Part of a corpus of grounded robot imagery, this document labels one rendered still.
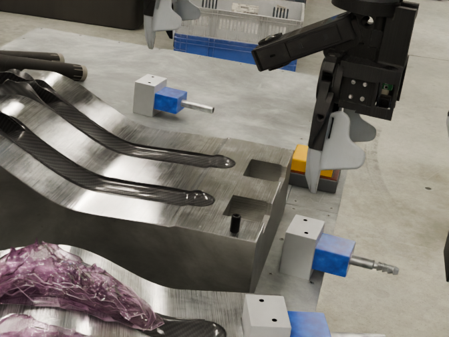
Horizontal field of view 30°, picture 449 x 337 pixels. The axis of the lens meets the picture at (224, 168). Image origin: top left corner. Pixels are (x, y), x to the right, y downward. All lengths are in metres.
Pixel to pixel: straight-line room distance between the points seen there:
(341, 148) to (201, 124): 0.53
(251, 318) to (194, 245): 0.15
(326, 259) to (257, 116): 0.52
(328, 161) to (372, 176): 2.43
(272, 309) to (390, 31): 0.30
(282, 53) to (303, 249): 0.23
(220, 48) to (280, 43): 3.16
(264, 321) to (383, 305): 1.76
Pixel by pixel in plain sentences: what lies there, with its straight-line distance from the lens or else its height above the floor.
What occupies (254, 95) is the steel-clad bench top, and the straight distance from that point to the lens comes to 1.54.
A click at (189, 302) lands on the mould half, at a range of 0.81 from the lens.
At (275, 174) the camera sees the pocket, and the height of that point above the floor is 0.88.
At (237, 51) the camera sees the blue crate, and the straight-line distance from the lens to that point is 4.04.
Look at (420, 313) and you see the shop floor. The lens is 2.50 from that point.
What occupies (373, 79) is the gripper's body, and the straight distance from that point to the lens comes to 0.86.
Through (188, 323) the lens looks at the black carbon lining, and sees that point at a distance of 0.78.
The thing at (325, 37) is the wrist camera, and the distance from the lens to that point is 0.87.
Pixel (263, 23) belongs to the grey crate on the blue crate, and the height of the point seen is 0.32.
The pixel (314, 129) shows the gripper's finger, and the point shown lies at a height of 0.99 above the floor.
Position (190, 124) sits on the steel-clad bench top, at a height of 0.80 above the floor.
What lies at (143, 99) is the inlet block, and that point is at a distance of 1.38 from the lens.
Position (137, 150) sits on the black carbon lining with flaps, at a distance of 1.05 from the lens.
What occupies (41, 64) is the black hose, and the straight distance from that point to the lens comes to 1.46.
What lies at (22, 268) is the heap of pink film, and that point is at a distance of 0.73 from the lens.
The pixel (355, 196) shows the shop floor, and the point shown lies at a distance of 3.11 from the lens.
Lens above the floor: 1.30
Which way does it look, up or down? 24 degrees down
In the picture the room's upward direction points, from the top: 7 degrees clockwise
